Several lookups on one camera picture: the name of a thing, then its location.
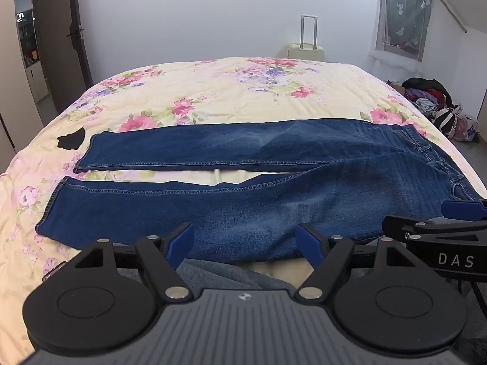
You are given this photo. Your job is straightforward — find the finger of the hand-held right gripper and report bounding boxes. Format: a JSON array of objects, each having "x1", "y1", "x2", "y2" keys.
[
  {"x1": 440, "y1": 198, "x2": 487, "y2": 222},
  {"x1": 382, "y1": 215, "x2": 487, "y2": 242}
]

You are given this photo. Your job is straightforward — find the blue denim pants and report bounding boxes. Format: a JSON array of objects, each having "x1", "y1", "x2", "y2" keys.
[{"x1": 35, "y1": 119, "x2": 484, "y2": 263}]

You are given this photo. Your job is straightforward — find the grey patterned curtain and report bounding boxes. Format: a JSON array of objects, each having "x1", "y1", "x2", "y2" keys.
[{"x1": 368, "y1": 0, "x2": 435, "y2": 64}]

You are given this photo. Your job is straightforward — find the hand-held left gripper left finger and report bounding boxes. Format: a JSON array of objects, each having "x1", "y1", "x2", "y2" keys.
[{"x1": 66, "y1": 222, "x2": 195, "y2": 302}]

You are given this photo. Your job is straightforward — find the cream suitcase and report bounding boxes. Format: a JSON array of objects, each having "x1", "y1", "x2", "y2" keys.
[{"x1": 286, "y1": 14, "x2": 326, "y2": 61}]

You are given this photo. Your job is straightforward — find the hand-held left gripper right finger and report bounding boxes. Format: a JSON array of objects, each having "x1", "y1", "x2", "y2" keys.
[{"x1": 295, "y1": 222, "x2": 423, "y2": 302}]

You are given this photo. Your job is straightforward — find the striped bag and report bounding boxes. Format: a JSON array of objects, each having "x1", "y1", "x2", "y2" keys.
[{"x1": 434, "y1": 104, "x2": 481, "y2": 144}]

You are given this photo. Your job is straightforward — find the small black cloth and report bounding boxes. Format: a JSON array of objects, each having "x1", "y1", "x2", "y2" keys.
[{"x1": 57, "y1": 128, "x2": 85, "y2": 150}]

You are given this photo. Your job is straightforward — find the floral bedspread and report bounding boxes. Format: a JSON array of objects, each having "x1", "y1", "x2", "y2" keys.
[{"x1": 0, "y1": 56, "x2": 487, "y2": 352}]

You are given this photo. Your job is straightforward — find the phone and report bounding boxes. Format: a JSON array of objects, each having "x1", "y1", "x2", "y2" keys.
[{"x1": 43, "y1": 260, "x2": 69, "y2": 283}]

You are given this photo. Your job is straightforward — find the pile of clothes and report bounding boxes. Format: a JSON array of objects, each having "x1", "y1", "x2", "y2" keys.
[{"x1": 401, "y1": 77, "x2": 458, "y2": 118}]

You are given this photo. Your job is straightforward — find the person's grey clothing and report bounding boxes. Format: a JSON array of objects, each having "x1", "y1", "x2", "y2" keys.
[{"x1": 178, "y1": 259, "x2": 294, "y2": 293}]

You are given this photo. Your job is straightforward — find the dark brown door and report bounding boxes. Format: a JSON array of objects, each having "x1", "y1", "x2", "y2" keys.
[{"x1": 34, "y1": 0, "x2": 94, "y2": 113}]

